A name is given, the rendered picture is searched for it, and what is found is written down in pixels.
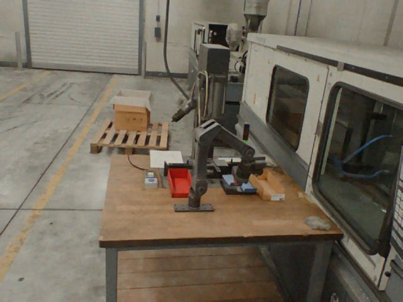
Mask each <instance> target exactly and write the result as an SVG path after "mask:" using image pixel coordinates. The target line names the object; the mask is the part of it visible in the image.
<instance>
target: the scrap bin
mask: <svg viewBox="0 0 403 302"><path fill-rule="evenodd" d="M168 181H169V187H170V191H171V196H172V198H188V194H189V193H190V192H189V188H190V187H191V176H190V173H189V171H188V169H168Z"/></svg>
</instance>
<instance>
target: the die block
mask: <svg viewBox="0 0 403 302"><path fill-rule="evenodd" d="M194 167H195V165H194V163H193V168H192V174H194ZM218 168H219V169H220V173H218V172H216V170H215V168H214V167H207V170H213V173H214V174H215V177H216V178H217V179H223V177H222V176H224V175H227V173H228V167H218Z"/></svg>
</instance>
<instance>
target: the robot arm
mask: <svg viewBox="0 0 403 302"><path fill-rule="evenodd" d="M193 136H194V140H193V141H194V142H195V167H194V174H193V178H191V187H190V188H189V192H190V193H189V194H188V203H181V204H174V211H175V212H177V213H180V212H213V211H214V208H213V205H212V203H200V198H201V196H202V195H204V194H205V193H206V191H207V184H208V183H207V177H206V170H207V153H208V148H209V145H210V142H211V141H212V140H213V138H214V137H217V138H219V139H221V140H222V141H223V142H225V143H226V144H228V145H230V146H231V147H232V148H234V149H236V150H237V151H238V152H239V153H240V155H241V156H242V159H241V161H240V163H239V165H238V166H233V168H232V177H233V180H234V185H235V186H236V185H238V184H240V183H242V182H243V183H244V184H247V183H248V182H249V181H248V179H249V177H250V175H251V174H252V175H254V176H256V177H258V176H261V175H262V173H263V172H264V171H263V169H264V168H265V166H266V161H265V158H266V157H265V156H264V155H263V154H255V149H254V148H252V147H251V146H250V145H249V144H248V143H246V142H245V141H244V140H241V139H240V138H238V137H237V136H235V135H234V134H232V133H231V132H230V131H228V130H226V129H225V128H224V127H222V126H221V125H220V124H218V123H217V122H216V121H215V120H213V119H211V120H208V121H207V122H205V123H204V124H202V125H200V126H199V127H197V128H195V130H194V132H193Z"/></svg>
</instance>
